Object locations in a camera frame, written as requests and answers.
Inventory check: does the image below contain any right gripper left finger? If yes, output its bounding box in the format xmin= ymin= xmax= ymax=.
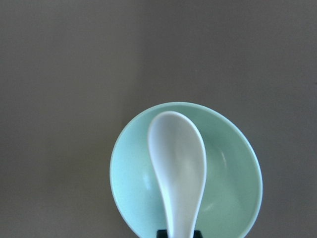
xmin=156 ymin=230 xmax=168 ymax=238

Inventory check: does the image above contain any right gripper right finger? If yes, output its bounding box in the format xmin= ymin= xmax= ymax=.
xmin=193 ymin=230 xmax=203 ymax=238

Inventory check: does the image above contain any light green bowl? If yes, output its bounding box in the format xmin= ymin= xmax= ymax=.
xmin=109 ymin=102 xmax=263 ymax=238

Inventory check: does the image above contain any white plastic spoon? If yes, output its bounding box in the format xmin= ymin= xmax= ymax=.
xmin=147 ymin=111 xmax=207 ymax=238

